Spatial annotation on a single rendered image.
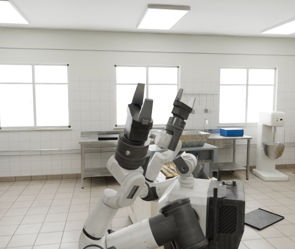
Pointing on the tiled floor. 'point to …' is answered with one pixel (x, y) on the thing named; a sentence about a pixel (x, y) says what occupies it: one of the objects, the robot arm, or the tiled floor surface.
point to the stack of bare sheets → (261, 219)
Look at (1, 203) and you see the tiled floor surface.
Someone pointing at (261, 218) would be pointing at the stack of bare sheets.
